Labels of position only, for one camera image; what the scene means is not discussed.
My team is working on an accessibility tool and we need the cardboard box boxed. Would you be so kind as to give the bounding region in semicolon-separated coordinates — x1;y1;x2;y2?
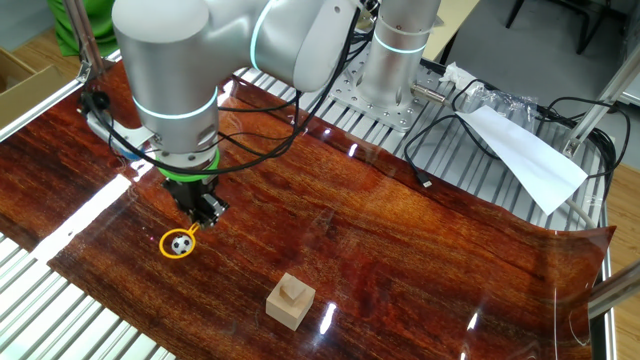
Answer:
0;47;71;131

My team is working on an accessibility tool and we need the black USB cable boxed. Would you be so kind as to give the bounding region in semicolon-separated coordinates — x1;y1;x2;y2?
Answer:
402;113;501;190

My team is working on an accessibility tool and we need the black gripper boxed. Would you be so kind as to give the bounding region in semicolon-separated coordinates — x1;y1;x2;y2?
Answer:
162;174;231;230

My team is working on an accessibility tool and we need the yellow bubble ring wand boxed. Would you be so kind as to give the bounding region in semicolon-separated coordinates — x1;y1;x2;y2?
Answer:
158;223;201;260

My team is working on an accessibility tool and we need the white tissue wad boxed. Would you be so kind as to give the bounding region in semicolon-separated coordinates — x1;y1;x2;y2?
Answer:
439;62;479;91

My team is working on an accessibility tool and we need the small wooden cube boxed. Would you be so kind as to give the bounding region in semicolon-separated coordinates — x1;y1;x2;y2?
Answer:
278;279;307;307

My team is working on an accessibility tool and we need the clear plastic bag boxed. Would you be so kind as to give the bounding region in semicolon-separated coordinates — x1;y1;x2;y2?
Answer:
452;82;539;131

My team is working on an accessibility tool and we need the green flange ring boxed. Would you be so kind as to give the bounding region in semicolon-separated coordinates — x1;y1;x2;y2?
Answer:
155;148;221;184

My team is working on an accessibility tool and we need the small soccer ball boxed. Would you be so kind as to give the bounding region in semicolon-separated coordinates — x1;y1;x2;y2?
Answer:
171;233;195;256

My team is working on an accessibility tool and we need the black chair base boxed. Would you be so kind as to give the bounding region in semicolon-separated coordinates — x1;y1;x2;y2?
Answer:
504;0;631;56

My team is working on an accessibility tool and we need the large wooden cube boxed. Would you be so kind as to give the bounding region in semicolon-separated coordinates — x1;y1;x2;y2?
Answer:
264;272;317;332

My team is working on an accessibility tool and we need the metal cable connector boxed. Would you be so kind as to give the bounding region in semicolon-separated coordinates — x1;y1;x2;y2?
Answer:
410;82;451;106

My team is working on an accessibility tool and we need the green cloth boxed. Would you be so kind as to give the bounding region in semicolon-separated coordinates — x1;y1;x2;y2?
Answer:
47;0;121;57

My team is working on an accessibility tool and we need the black cable bundle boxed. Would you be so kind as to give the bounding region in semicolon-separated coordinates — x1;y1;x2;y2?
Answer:
537;94;632;201

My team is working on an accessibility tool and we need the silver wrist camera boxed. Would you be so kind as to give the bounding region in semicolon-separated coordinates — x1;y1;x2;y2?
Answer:
84;112;157;162

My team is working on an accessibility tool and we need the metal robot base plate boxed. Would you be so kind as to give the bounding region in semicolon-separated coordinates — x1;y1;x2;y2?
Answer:
329;47;454;134

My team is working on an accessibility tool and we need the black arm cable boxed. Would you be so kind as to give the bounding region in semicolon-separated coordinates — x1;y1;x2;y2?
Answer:
79;0;376;176

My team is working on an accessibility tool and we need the aluminium frame post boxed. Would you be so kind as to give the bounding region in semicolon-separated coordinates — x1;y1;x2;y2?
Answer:
587;259;640;321
62;0;109;84
562;52;640;159

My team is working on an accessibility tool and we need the glossy wood-grain mat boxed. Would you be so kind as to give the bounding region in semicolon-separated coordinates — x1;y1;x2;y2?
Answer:
0;34;616;360

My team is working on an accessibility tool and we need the white paper sheet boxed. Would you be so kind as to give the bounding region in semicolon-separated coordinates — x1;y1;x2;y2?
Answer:
457;105;589;216

